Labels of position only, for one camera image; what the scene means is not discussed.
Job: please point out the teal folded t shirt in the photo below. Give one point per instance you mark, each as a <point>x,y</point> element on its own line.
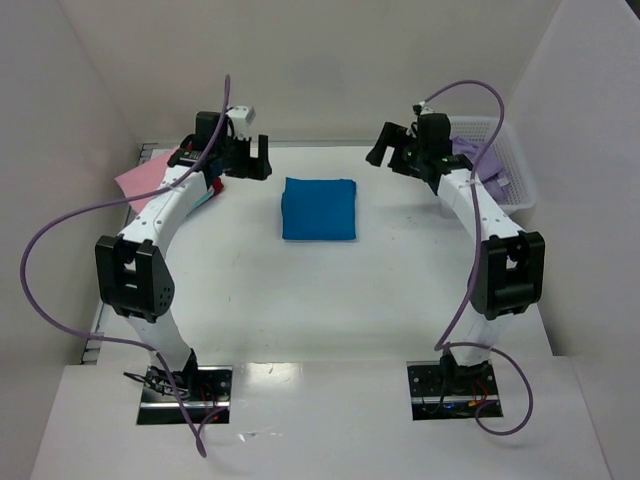
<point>205,198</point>

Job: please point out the dark red folded t shirt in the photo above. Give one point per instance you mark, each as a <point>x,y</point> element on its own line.
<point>217,186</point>

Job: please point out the white plastic basket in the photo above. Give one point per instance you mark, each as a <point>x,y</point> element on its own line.
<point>522,193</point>

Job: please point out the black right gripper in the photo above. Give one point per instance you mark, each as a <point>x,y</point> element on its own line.
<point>400,153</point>

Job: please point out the lavender t shirt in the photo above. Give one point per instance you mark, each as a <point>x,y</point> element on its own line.
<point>491,171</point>

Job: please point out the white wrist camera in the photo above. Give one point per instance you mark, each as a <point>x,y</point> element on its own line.
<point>422,107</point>
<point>240,119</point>

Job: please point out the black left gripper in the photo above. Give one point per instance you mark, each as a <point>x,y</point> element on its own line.
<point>248,166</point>

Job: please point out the blue t shirt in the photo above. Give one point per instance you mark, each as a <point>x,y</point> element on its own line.
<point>319,210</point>

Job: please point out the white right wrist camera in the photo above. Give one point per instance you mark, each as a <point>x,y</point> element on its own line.
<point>422,107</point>

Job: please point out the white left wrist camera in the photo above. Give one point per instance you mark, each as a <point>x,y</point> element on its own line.
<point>240,119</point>

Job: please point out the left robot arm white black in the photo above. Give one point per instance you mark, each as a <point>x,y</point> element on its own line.
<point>132,273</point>

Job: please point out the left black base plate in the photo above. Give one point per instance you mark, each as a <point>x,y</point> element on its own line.
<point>206,396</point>

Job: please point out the pink folded t shirt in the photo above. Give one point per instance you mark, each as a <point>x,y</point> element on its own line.
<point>146,177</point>

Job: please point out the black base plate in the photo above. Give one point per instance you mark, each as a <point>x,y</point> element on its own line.
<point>206,396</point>
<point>439,395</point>

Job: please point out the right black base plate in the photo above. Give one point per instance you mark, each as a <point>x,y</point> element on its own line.
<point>439,395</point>

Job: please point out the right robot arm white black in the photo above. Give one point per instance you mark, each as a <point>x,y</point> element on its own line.
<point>507,272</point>

